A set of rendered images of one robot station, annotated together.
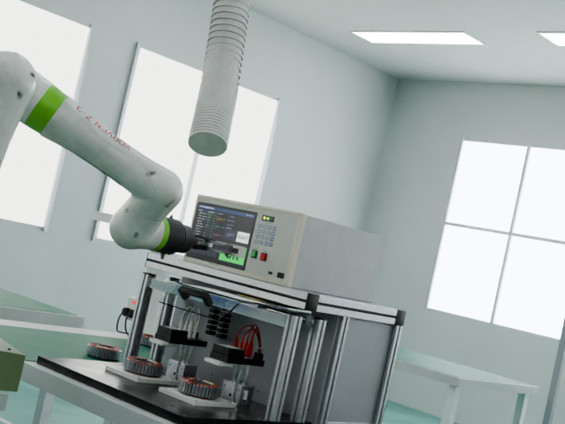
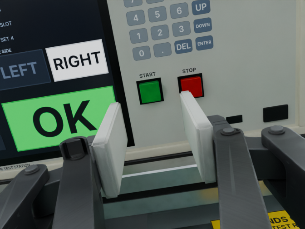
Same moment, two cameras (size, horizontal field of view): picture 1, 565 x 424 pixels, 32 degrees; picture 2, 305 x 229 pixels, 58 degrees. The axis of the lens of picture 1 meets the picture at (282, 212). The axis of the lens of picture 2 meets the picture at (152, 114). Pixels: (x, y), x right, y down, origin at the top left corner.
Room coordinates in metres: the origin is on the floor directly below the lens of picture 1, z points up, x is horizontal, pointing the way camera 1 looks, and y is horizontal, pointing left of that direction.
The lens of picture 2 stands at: (2.61, 0.22, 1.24)
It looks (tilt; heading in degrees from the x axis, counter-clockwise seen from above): 18 degrees down; 318
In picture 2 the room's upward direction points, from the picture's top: 9 degrees counter-clockwise
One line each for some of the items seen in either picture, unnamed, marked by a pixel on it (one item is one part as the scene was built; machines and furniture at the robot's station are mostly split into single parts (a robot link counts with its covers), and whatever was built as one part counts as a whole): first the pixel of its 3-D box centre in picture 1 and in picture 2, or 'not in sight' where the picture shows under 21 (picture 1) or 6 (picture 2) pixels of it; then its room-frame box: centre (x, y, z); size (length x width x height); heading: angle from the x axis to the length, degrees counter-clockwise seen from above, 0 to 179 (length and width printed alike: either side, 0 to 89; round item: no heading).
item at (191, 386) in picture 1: (199, 388); not in sight; (2.67, 0.11, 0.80); 0.11 x 0.11 x 0.04
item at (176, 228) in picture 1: (166, 236); not in sight; (2.55, 0.28, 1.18); 0.09 x 0.06 x 0.12; 46
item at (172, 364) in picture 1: (181, 371); not in sight; (2.95, 0.19, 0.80); 0.07 x 0.05 x 0.06; 46
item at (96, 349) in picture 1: (103, 352); not in sight; (3.20, 0.46, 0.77); 0.11 x 0.11 x 0.04
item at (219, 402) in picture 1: (197, 397); not in sight; (2.67, 0.11, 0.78); 0.15 x 0.15 x 0.01; 46
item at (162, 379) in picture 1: (141, 375); not in sight; (2.84, 0.29, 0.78); 0.15 x 0.15 x 0.01; 46
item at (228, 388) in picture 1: (237, 392); not in sight; (2.78, 0.01, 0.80); 0.07 x 0.05 x 0.06; 46
